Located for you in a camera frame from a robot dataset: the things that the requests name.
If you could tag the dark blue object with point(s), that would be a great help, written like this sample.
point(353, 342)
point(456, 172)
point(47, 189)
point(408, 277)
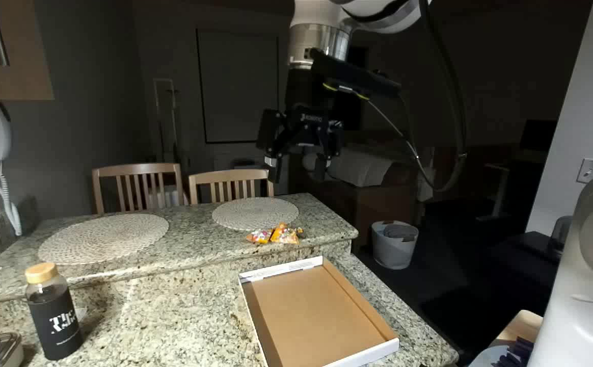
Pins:
point(502, 352)

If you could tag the light wooden board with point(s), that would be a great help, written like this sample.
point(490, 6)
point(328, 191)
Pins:
point(520, 326)

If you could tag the white background box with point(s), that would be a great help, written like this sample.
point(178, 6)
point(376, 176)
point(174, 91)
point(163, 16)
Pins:
point(358, 168)

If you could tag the small orange yellow sachet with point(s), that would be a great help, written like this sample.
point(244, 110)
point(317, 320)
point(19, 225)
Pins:
point(287, 232)
point(260, 236)

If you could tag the black bottle with wooden lid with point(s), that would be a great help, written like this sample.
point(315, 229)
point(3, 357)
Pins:
point(54, 319)

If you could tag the white trash bin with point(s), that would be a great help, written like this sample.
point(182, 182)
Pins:
point(394, 244)

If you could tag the pale narrow wall frame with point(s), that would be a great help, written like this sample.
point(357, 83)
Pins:
point(166, 118)

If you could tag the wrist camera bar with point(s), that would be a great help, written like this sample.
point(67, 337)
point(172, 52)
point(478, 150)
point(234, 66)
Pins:
point(357, 75)

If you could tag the flat open cardboard box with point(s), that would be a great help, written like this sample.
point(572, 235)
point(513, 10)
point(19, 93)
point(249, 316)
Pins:
point(317, 319)

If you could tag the white wall switch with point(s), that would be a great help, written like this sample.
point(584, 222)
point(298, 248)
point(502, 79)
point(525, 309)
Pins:
point(590, 170)

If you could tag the large round woven placemat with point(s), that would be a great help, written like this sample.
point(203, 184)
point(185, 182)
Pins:
point(102, 239)

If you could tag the small round woven placemat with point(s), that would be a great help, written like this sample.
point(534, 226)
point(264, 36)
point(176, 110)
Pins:
point(255, 215)

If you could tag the wooden wall cabinet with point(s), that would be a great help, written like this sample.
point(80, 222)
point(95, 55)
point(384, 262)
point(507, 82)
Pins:
point(21, 62)

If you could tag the black glossy table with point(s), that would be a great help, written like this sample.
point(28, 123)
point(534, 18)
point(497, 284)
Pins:
point(485, 272)

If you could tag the wooden slat-back chair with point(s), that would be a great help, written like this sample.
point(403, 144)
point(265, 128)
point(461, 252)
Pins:
point(230, 176)
point(137, 170)

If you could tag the dark framed wall board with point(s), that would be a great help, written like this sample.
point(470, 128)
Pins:
point(236, 87)

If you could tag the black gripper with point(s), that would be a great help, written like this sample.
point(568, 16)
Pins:
point(313, 114)

